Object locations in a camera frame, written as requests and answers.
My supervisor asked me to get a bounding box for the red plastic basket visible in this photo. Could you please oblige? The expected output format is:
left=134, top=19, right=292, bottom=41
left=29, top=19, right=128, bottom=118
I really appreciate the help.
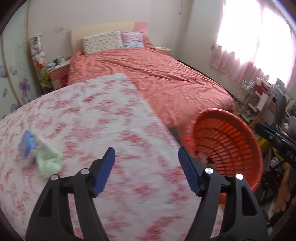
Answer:
left=181, top=108, right=264, bottom=205

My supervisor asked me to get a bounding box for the floral pillow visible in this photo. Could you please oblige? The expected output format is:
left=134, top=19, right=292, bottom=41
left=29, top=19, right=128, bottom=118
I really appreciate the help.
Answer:
left=81, top=31, right=124, bottom=56

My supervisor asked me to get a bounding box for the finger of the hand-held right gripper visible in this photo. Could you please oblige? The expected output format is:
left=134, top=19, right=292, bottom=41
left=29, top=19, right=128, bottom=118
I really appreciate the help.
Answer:
left=254, top=123, right=290, bottom=144

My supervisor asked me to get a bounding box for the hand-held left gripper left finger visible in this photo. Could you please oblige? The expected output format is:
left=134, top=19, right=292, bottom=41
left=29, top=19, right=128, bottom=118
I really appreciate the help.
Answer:
left=25, top=147, right=116, bottom=241

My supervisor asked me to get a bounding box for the pink white nightstand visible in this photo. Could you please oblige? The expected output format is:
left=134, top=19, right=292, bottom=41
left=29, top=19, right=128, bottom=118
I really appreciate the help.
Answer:
left=47, top=61, right=71, bottom=90
left=154, top=45, right=172, bottom=57

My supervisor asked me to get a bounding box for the cluttered shelf cart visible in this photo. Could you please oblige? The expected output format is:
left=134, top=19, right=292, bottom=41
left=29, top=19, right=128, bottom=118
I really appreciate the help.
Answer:
left=254, top=77, right=296, bottom=117

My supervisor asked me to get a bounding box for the bed with salmon duvet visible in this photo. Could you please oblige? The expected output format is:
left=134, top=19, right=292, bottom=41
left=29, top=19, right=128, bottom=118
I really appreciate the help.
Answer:
left=67, top=45, right=235, bottom=129

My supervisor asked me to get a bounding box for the floral tablecloth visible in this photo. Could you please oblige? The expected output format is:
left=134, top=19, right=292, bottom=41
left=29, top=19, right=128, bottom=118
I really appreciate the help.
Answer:
left=0, top=73, right=223, bottom=241

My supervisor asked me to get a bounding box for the striped pink pillow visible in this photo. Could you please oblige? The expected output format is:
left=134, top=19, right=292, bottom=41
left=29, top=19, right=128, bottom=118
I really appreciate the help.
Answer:
left=120, top=31, right=146, bottom=49

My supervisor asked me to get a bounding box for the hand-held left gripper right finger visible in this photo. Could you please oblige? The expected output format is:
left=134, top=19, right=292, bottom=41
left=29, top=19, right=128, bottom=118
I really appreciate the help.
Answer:
left=178, top=146, right=270, bottom=241

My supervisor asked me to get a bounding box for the pink curtain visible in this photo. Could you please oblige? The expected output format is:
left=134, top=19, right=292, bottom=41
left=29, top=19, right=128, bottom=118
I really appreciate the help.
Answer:
left=209, top=0, right=296, bottom=89

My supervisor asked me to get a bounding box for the pale green cloth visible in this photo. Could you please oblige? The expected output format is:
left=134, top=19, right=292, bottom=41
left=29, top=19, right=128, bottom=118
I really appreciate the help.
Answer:
left=35, top=137, right=64, bottom=179

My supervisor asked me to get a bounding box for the person's right hand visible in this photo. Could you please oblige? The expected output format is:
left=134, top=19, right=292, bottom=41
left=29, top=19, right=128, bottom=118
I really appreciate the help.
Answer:
left=275, top=168, right=293, bottom=210

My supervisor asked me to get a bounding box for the beige pink headboard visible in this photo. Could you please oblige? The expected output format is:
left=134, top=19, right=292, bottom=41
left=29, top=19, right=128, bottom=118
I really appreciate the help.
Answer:
left=70, top=21, right=151, bottom=55

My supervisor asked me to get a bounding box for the white wire rack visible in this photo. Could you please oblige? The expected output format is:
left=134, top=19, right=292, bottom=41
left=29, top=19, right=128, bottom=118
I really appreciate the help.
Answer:
left=240, top=79, right=262, bottom=121

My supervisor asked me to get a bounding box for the blue cloth item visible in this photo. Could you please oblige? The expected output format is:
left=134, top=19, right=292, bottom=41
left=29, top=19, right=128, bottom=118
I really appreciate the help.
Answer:
left=19, top=130, right=39, bottom=161

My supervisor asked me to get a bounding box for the wardrobe with flower glass doors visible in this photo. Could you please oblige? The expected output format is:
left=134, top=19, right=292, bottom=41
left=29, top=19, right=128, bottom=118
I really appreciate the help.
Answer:
left=0, top=0, right=39, bottom=121

